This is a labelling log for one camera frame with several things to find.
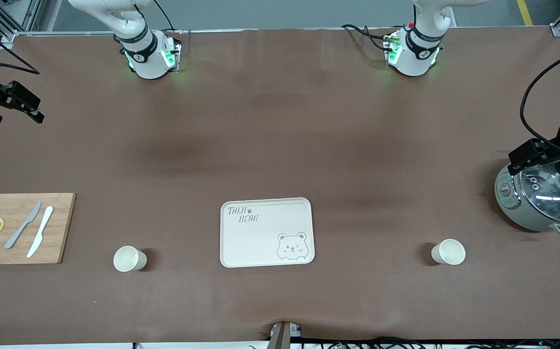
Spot black right arm base cable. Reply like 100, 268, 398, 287
151, 0, 177, 32

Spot grey-green electric pot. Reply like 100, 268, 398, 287
495, 162, 560, 238

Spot grey knife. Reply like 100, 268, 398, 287
4, 201, 42, 250

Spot brown table mat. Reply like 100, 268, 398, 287
0, 27, 560, 346

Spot wooden cutting board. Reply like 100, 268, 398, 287
0, 193, 77, 265

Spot white knife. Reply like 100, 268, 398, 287
27, 206, 54, 258

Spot small white device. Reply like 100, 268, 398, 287
270, 324, 303, 339

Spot white cup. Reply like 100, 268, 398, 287
431, 238, 466, 266
113, 246, 147, 272

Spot brown camera post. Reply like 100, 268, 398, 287
268, 321, 292, 349

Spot cream bear print tray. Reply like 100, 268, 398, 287
220, 197, 316, 268

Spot black arm base cable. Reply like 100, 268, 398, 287
341, 23, 397, 53
151, 0, 177, 32

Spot glass pot lid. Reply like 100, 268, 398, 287
510, 162, 560, 221

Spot black left arm base cable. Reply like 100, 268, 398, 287
341, 23, 397, 53

